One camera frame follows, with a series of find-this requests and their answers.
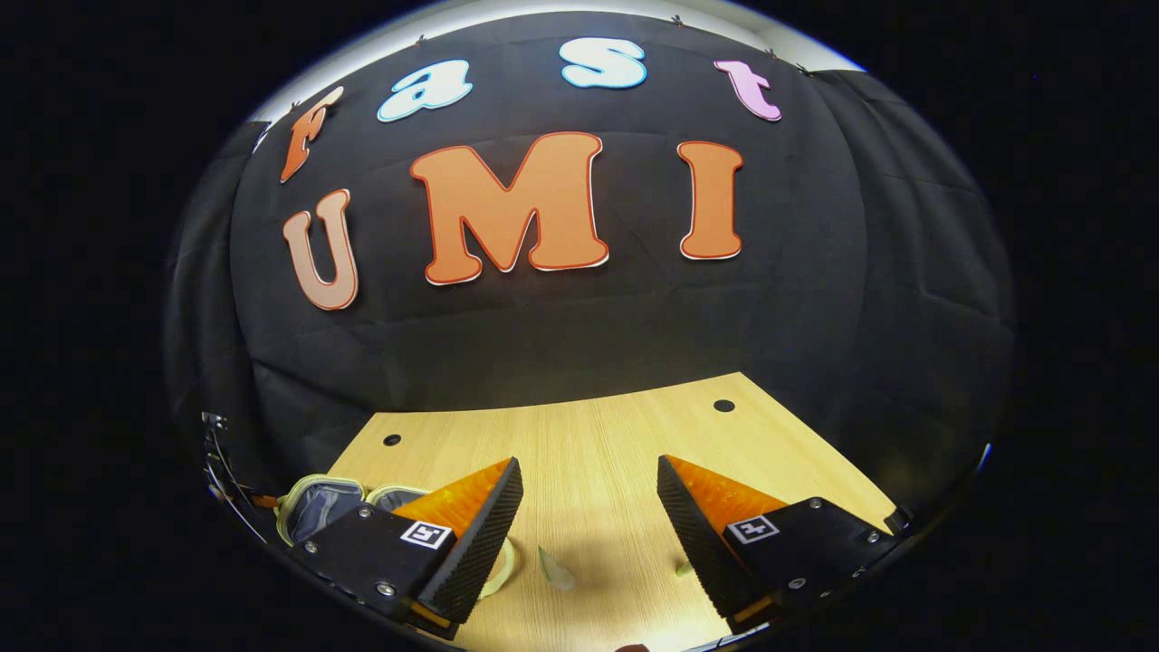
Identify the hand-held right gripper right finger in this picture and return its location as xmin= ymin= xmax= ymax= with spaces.
xmin=656 ymin=455 xmax=903 ymax=635

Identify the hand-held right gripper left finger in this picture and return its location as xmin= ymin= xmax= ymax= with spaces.
xmin=290 ymin=456 xmax=525 ymax=640

